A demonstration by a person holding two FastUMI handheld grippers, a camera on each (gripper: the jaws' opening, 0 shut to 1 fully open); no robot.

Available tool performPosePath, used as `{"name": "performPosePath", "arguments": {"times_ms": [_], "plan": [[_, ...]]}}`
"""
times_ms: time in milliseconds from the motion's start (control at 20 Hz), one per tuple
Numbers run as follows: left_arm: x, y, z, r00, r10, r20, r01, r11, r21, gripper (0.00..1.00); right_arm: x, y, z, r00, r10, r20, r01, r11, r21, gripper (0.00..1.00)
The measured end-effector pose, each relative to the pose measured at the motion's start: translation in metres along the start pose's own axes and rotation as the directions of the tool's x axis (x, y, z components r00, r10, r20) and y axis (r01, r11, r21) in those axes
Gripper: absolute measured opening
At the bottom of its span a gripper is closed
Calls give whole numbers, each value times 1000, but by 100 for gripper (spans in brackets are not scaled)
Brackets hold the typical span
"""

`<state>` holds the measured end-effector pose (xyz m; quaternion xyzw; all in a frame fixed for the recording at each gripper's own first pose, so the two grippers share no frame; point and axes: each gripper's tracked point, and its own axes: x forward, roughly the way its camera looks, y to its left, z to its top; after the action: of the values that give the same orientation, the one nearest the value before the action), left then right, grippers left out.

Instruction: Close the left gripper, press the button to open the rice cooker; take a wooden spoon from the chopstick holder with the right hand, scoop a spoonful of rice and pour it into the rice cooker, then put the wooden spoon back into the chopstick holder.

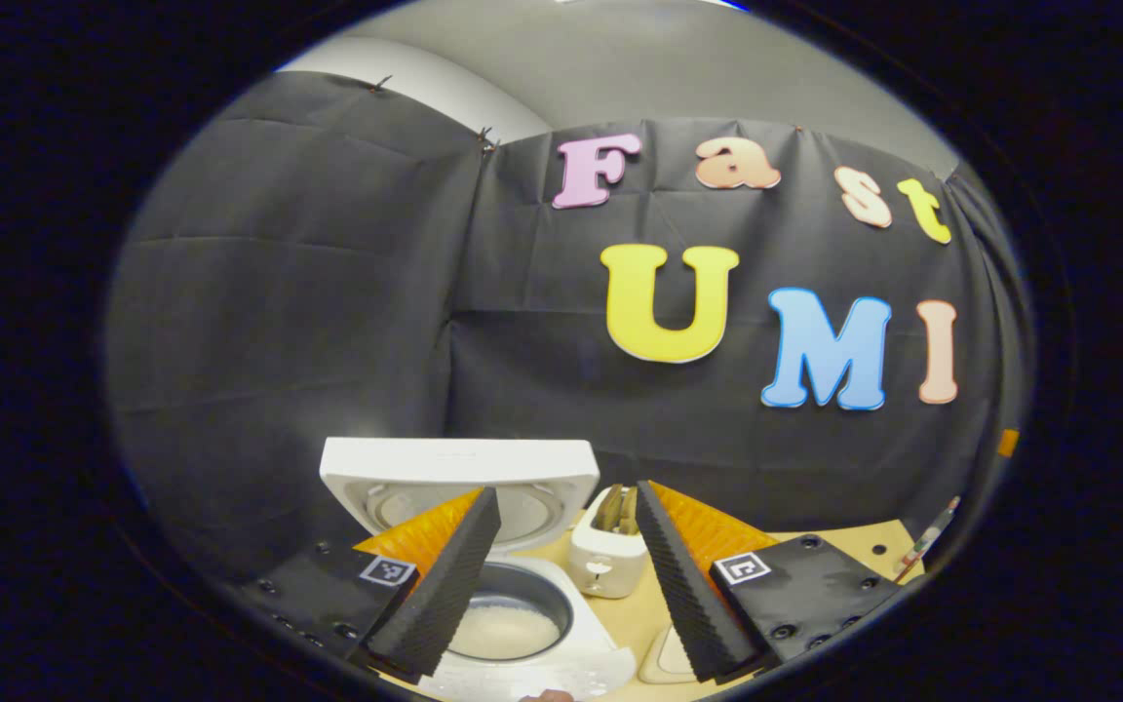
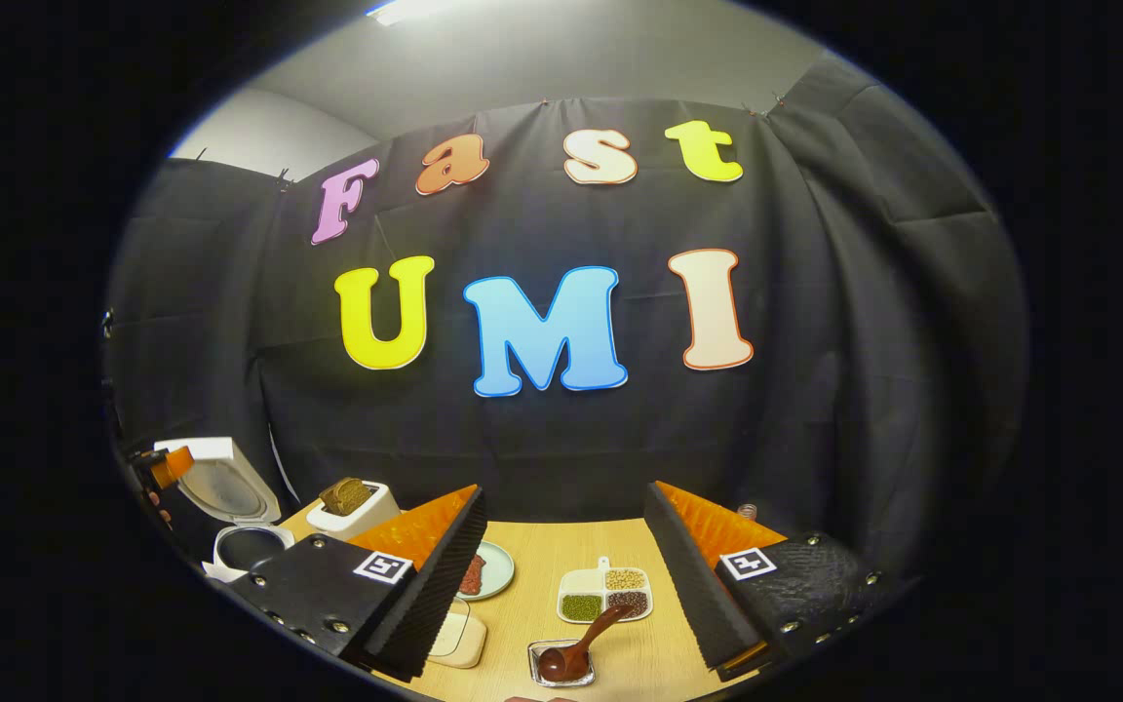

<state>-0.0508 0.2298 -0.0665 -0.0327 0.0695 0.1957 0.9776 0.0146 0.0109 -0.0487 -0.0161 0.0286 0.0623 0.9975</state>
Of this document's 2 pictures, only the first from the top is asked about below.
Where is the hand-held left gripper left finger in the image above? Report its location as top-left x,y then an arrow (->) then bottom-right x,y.
230,487 -> 503,688

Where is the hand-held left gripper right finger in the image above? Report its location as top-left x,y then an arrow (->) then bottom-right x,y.
634,480 -> 913,688

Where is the clear plastic bottle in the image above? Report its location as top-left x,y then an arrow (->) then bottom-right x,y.
897,496 -> 961,583

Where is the cream chopstick holder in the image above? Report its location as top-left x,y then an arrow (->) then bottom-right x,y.
568,485 -> 651,600

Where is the white rice cooker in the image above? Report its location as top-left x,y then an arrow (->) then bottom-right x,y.
320,437 -> 639,702

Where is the black backdrop cloth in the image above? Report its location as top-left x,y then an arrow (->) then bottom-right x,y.
105,70 -> 1037,586

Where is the beige rectangular tray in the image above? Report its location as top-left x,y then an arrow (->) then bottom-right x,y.
638,624 -> 702,684

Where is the white rice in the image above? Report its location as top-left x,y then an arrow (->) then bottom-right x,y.
449,603 -> 563,661

